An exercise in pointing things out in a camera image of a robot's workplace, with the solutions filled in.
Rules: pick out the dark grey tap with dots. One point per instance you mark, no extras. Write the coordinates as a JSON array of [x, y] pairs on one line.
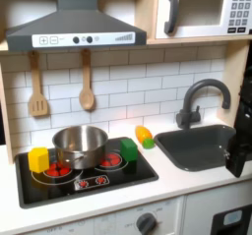
[[188, 111]]

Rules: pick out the grey oven knob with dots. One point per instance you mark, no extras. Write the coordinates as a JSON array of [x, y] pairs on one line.
[[146, 223]]

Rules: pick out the wooden slotted spatula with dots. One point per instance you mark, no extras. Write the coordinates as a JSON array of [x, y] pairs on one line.
[[37, 104]]

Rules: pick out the orange toy carrot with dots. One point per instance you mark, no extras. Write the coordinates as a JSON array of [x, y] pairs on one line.
[[143, 134]]

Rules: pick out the wooden spoon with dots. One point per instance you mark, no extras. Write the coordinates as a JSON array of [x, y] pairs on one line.
[[86, 96]]

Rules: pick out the grey extractor hood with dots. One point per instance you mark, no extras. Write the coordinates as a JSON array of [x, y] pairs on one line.
[[77, 26]]

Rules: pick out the yellow toy block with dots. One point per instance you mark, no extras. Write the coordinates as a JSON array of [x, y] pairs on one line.
[[38, 160]]

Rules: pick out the white toy microwave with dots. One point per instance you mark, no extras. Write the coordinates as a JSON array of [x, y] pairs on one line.
[[203, 9]]

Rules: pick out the steel pot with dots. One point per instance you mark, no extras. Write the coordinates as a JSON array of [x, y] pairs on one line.
[[80, 145]]

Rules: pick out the dark grey sink basin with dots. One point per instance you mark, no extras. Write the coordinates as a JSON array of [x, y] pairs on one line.
[[197, 150]]

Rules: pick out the black toy stove top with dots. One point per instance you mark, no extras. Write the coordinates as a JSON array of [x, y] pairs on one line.
[[131, 176]]

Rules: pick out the green toy block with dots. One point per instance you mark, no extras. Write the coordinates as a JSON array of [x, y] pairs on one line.
[[128, 149]]

